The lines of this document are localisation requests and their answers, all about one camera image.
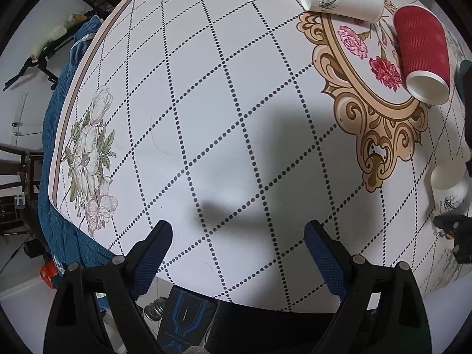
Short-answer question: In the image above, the red ribbed paper cup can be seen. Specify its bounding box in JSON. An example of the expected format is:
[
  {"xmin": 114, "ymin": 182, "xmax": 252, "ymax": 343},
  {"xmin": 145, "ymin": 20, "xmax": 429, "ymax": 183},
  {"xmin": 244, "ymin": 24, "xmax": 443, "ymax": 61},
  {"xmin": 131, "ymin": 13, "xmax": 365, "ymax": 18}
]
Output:
[{"xmin": 393, "ymin": 5, "xmax": 451, "ymax": 104}]

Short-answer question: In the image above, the floral printed tablecloth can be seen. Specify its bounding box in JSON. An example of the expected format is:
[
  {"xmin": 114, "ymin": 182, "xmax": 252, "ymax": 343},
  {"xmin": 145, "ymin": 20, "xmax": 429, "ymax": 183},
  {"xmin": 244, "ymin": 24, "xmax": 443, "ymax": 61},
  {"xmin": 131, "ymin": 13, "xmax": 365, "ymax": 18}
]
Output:
[{"xmin": 50, "ymin": 0, "xmax": 472, "ymax": 312}]

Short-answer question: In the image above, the black stand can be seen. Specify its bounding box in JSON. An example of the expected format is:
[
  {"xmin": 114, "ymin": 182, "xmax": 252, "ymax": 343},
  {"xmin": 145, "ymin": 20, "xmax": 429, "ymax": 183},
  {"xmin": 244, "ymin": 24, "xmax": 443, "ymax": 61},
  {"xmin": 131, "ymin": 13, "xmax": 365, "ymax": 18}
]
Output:
[{"xmin": 3, "ymin": 45, "xmax": 60, "ymax": 93}]

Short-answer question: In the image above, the brown wooden chair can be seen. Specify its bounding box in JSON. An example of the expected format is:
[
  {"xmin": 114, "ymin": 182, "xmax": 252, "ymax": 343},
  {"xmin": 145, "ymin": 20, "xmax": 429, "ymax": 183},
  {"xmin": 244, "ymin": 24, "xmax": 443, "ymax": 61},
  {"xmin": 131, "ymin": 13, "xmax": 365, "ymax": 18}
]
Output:
[{"xmin": 0, "ymin": 143, "xmax": 43, "ymax": 236}]

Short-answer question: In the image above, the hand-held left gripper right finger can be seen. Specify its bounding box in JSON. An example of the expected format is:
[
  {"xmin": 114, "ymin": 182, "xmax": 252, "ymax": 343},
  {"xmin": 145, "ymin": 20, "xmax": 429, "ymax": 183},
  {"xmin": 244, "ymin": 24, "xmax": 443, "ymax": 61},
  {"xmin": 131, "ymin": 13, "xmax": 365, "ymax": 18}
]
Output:
[{"xmin": 303, "ymin": 220, "xmax": 432, "ymax": 354}]

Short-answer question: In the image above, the metal dumbbell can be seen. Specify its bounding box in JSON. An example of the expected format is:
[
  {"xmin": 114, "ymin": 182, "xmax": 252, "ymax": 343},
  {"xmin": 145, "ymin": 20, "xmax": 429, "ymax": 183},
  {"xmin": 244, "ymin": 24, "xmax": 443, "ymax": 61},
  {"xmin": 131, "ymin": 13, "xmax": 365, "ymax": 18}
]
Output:
[{"xmin": 144, "ymin": 297, "xmax": 171, "ymax": 322}]

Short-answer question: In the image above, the blue textured cloth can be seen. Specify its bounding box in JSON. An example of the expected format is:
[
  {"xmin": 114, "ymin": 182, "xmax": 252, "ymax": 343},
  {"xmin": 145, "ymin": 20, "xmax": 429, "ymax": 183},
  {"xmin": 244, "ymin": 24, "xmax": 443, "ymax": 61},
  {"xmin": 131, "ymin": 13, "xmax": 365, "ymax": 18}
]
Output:
[{"xmin": 37, "ymin": 14, "xmax": 128, "ymax": 314}]

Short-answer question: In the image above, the dark teal object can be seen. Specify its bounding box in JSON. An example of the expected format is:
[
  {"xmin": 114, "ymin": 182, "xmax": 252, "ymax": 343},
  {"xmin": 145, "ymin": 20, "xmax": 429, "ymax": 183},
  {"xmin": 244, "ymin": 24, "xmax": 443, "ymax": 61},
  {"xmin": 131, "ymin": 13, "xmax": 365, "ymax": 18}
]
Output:
[{"xmin": 457, "ymin": 60, "xmax": 472, "ymax": 100}]

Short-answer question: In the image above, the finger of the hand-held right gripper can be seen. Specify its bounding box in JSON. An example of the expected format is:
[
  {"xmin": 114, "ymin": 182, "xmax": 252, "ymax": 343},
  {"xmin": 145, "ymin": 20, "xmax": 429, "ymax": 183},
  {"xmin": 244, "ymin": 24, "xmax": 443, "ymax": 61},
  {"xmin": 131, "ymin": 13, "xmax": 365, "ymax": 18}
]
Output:
[{"xmin": 433, "ymin": 214, "xmax": 472, "ymax": 239}]

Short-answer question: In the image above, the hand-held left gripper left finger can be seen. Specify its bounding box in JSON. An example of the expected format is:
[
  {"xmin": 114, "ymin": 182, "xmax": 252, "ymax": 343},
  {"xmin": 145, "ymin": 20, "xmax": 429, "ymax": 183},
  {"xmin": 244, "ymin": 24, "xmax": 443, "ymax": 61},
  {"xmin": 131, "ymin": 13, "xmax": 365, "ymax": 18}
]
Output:
[{"xmin": 43, "ymin": 220, "xmax": 174, "ymax": 354}]

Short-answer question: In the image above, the orange object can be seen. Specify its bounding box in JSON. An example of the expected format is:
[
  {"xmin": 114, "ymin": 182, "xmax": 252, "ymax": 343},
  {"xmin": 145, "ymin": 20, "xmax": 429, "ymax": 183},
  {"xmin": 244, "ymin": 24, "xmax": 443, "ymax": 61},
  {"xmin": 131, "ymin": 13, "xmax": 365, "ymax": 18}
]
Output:
[{"xmin": 39, "ymin": 262, "xmax": 62, "ymax": 281}]

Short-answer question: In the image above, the small white paper cup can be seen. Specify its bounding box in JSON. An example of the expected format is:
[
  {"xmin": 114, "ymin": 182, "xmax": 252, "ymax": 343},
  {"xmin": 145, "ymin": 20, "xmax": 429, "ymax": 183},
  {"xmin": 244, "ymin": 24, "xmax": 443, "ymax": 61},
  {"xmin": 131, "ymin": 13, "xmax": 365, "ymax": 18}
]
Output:
[{"xmin": 430, "ymin": 158, "xmax": 471, "ymax": 215}]

